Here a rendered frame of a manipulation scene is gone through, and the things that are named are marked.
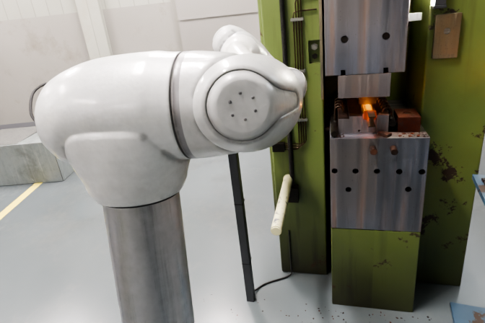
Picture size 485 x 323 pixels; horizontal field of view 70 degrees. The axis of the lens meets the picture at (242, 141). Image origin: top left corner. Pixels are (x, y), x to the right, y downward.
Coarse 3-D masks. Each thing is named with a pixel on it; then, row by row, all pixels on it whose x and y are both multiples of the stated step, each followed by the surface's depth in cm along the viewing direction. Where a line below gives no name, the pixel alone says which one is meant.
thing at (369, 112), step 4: (364, 108) 149; (368, 108) 147; (364, 112) 142; (368, 112) 139; (372, 112) 138; (364, 116) 143; (368, 116) 136; (372, 116) 134; (368, 120) 141; (372, 120) 135; (368, 124) 138; (372, 124) 135
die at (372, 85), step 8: (344, 72) 145; (384, 72) 138; (344, 80) 141; (352, 80) 140; (360, 80) 139; (368, 80) 139; (376, 80) 138; (384, 80) 137; (344, 88) 142; (352, 88) 141; (360, 88) 141; (368, 88) 140; (376, 88) 139; (384, 88) 139; (344, 96) 143; (352, 96) 143; (360, 96) 142; (368, 96) 141; (376, 96) 140; (384, 96) 140
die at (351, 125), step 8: (344, 104) 166; (352, 104) 161; (376, 104) 157; (344, 112) 154; (352, 112) 150; (360, 112) 149; (376, 112) 146; (384, 112) 145; (344, 120) 147; (352, 120) 146; (360, 120) 146; (376, 120) 144; (384, 120) 143; (344, 128) 148; (352, 128) 148; (360, 128) 147; (368, 128) 146; (376, 128) 145; (384, 128) 145
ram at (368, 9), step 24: (336, 0) 130; (360, 0) 129; (384, 0) 127; (408, 0) 125; (336, 24) 134; (360, 24) 132; (384, 24) 130; (336, 48) 137; (360, 48) 135; (384, 48) 133; (336, 72) 140; (360, 72) 138
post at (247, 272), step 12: (228, 156) 155; (240, 180) 161; (240, 192) 161; (240, 216) 166; (240, 228) 169; (240, 240) 171; (240, 252) 174; (252, 276) 182; (252, 288) 182; (252, 300) 185
